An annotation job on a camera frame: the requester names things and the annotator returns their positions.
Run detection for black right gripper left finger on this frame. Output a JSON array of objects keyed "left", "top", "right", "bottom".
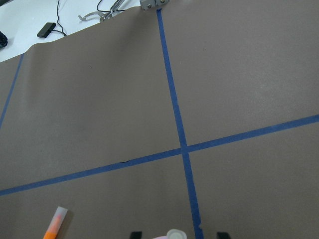
[{"left": 130, "top": 231, "right": 142, "bottom": 239}]

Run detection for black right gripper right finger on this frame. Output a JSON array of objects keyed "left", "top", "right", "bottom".
[{"left": 216, "top": 232, "right": 229, "bottom": 239}]

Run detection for purple marker pen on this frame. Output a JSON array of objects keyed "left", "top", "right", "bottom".
[{"left": 166, "top": 229, "right": 187, "bottom": 239}]

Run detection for orange marker pen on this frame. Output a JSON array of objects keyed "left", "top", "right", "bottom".
[{"left": 43, "top": 206, "right": 68, "bottom": 239}]

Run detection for small black adapter box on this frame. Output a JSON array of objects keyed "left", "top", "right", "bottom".
[{"left": 37, "top": 22, "right": 56, "bottom": 38}]

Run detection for metal reacher tool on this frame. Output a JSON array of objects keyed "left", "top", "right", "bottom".
[{"left": 78, "top": 0, "right": 125, "bottom": 22}]

